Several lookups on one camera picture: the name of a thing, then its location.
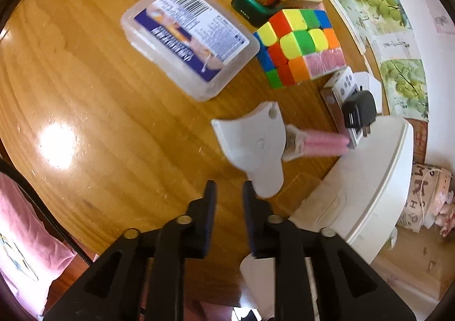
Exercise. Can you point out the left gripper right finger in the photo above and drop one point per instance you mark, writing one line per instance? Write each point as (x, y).
(261, 222)

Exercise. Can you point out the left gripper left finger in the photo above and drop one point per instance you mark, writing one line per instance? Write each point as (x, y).
(202, 212)

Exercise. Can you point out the white plastic storage box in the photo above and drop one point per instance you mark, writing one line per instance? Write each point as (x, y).
(364, 193)

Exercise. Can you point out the white tape measure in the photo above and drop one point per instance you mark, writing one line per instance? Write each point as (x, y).
(255, 144)

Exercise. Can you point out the clear dental floss box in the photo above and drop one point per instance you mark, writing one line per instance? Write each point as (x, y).
(198, 44)

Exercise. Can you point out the multicolour puzzle cube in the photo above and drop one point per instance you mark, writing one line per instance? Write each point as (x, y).
(298, 45)

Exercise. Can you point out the black power adapter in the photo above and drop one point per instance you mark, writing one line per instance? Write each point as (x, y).
(359, 111)

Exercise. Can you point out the patterned tote bag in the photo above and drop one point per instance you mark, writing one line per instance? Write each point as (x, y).
(430, 201)

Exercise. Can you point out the white dotted box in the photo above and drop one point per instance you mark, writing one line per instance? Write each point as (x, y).
(342, 84)

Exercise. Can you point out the small white box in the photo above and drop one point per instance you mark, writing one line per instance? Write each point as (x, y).
(366, 81)

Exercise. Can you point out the brown cardboard piece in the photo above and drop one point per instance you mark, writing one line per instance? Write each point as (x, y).
(420, 135)

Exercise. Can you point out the grape poster sheet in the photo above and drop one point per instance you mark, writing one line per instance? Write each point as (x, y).
(385, 27)

